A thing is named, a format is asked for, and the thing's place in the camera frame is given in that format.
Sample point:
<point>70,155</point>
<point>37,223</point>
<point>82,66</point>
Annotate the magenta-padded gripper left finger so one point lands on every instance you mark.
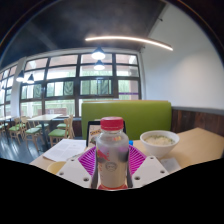
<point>74,171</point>

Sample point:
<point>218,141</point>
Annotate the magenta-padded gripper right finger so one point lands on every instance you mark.
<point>150,170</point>

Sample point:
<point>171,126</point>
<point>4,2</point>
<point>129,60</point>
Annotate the clear red-capped drink bottle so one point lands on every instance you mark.
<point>112,156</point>

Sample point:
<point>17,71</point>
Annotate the white paper card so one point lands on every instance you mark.
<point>170,165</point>

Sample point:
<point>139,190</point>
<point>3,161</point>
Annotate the white printed paper sheet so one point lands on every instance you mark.
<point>65,149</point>

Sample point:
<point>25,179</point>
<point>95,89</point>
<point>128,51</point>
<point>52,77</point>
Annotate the white bowl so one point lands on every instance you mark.
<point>160,143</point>

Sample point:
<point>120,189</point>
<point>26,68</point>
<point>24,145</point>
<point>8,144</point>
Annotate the small blue-capped tube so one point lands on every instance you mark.
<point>130,142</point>

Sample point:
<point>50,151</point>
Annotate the group of green-seated wooden chairs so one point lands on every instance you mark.
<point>56,132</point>

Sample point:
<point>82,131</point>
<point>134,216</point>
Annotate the green upholstered bench backrest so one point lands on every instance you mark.
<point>146,115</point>

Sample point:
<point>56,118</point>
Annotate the wooden dining table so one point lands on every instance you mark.
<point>45,117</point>

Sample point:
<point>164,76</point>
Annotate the long curved ceiling light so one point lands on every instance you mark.
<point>133,39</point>

